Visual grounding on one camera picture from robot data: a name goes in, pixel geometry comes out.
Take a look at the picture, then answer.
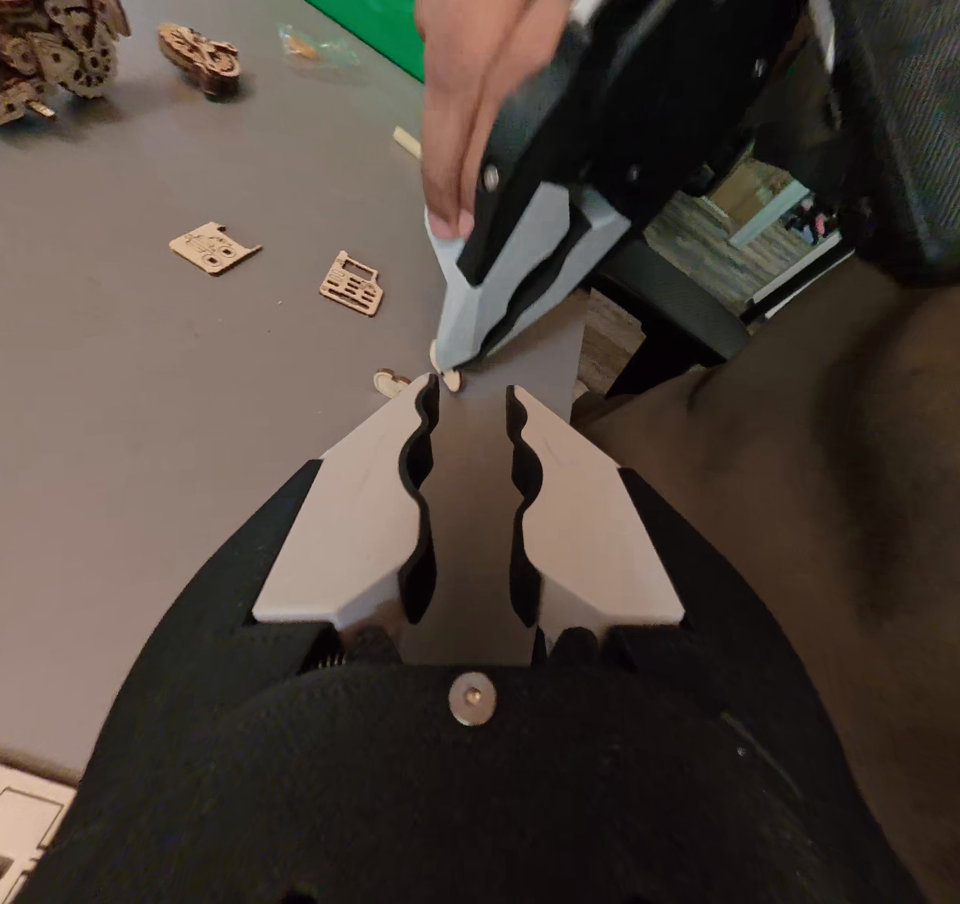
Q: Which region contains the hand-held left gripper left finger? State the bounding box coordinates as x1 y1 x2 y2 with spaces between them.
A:
252 373 441 629

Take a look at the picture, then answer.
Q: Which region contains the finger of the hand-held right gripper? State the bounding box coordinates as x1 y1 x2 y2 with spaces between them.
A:
478 188 633 359
424 182 590 374

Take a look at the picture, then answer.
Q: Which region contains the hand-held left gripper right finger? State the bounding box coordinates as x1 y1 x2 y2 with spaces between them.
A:
504 385 687 641

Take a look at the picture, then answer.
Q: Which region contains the person's right hand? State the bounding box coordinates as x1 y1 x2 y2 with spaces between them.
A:
414 0 580 242

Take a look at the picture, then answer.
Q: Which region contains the slotted wooden panel piece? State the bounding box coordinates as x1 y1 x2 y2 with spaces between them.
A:
318 250 385 317

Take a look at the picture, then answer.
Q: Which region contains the engraved wooden panel piece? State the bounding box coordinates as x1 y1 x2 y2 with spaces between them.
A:
168 221 264 277

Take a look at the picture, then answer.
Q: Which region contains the grey fabric chair back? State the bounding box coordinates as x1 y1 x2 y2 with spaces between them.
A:
795 0 960 286

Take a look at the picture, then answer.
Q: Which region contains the clear bag of small parts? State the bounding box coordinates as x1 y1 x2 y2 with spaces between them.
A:
276 22 361 71

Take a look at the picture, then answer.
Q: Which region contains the small wooden gear assembly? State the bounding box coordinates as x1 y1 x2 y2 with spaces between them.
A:
157 22 243 100

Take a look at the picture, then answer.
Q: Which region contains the wooden parts sheet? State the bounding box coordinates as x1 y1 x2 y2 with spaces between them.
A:
0 761 76 904

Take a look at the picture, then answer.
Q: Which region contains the wooden motorcycle model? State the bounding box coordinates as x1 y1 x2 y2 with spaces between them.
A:
0 0 132 127

